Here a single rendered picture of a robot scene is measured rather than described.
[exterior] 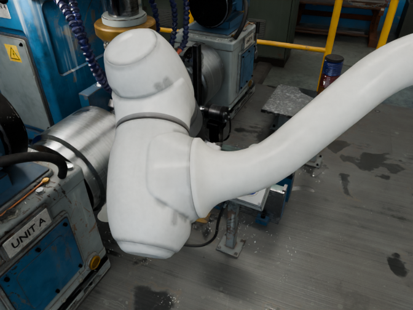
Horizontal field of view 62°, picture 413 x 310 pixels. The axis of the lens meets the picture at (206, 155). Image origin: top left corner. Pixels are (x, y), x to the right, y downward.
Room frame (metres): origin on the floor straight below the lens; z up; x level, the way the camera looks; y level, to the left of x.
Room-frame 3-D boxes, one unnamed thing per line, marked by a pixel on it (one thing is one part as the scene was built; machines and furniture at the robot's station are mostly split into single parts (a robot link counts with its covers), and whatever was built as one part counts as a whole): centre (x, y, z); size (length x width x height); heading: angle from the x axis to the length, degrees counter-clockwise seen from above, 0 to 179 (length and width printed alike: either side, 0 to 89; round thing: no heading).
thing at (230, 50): (1.57, -0.05, 0.99); 0.35 x 0.31 x 0.37; 154
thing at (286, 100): (1.33, -0.39, 0.86); 0.27 x 0.24 x 0.12; 154
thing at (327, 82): (1.07, -0.41, 1.14); 0.06 x 0.06 x 0.04
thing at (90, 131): (0.72, 0.36, 1.04); 0.37 x 0.25 x 0.25; 154
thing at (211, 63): (1.33, 0.06, 1.04); 0.41 x 0.25 x 0.25; 154
